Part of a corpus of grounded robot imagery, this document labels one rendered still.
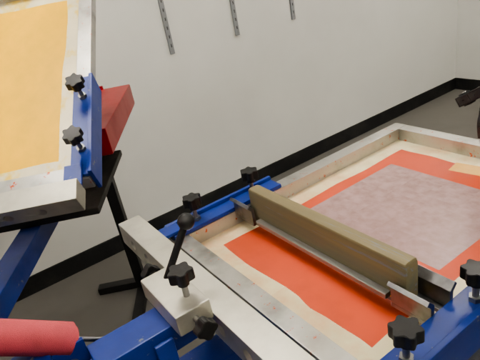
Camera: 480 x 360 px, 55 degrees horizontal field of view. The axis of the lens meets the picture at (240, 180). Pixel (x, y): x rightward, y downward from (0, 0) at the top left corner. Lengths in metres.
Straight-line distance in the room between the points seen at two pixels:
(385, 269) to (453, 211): 0.34
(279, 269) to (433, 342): 0.33
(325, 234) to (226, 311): 0.24
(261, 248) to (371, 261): 0.28
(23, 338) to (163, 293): 0.20
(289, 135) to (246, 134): 0.40
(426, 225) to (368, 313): 0.29
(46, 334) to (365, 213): 0.68
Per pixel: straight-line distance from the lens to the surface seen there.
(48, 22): 1.53
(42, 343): 0.74
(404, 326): 0.64
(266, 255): 0.96
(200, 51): 2.96
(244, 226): 1.07
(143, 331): 0.73
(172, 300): 0.71
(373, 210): 1.07
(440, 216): 1.06
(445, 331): 0.73
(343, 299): 0.84
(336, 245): 0.83
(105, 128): 1.52
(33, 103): 1.30
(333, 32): 3.67
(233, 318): 0.70
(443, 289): 0.77
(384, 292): 0.79
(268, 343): 0.66
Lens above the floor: 1.51
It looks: 25 degrees down
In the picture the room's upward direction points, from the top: 11 degrees counter-clockwise
